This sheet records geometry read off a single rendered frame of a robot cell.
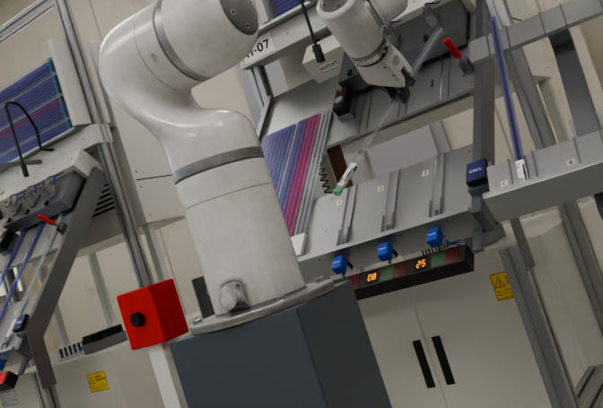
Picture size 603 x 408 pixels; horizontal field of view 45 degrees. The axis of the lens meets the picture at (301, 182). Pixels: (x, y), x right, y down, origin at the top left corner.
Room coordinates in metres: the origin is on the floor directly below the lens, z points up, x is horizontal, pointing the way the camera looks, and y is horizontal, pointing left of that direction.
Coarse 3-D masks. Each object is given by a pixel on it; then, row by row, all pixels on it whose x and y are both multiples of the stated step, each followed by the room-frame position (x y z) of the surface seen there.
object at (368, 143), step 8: (440, 32) 1.66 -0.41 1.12; (432, 40) 1.65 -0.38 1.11; (424, 48) 1.64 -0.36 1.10; (432, 48) 1.64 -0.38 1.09; (424, 56) 1.63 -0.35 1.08; (416, 64) 1.62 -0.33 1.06; (416, 72) 1.61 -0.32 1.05; (392, 104) 1.56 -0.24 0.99; (384, 112) 1.56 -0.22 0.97; (384, 120) 1.55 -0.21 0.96; (376, 128) 1.54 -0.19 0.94; (368, 136) 1.53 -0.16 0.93; (376, 136) 1.53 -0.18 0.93; (368, 144) 1.52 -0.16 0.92; (360, 152) 1.51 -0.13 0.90; (360, 160) 1.50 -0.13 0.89
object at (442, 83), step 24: (432, 72) 1.74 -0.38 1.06; (456, 72) 1.68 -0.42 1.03; (288, 96) 2.11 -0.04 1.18; (312, 96) 2.02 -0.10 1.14; (360, 96) 1.87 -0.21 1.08; (384, 96) 1.80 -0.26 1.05; (432, 96) 1.68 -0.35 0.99; (456, 96) 1.64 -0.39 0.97; (288, 120) 2.02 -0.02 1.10; (336, 120) 1.86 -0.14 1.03; (360, 120) 1.79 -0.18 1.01; (336, 144) 1.81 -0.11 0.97
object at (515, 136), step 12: (492, 24) 1.48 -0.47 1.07; (492, 36) 1.45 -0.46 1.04; (504, 60) 1.40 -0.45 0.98; (504, 72) 1.37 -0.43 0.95; (504, 84) 1.35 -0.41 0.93; (504, 96) 1.33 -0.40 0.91; (516, 120) 1.28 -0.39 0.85; (516, 132) 1.26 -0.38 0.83; (516, 144) 1.24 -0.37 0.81; (516, 156) 1.23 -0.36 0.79
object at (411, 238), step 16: (464, 208) 1.37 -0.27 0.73; (416, 224) 1.42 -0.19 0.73; (432, 224) 1.40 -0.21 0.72; (448, 224) 1.40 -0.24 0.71; (464, 224) 1.39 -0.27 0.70; (368, 240) 1.47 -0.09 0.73; (384, 240) 1.47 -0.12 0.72; (400, 240) 1.46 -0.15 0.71; (416, 240) 1.45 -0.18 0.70; (304, 256) 1.56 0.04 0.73; (320, 256) 1.54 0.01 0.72; (336, 256) 1.53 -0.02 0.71; (352, 256) 1.52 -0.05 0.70; (368, 256) 1.52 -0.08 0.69; (304, 272) 1.59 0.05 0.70; (320, 272) 1.58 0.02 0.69
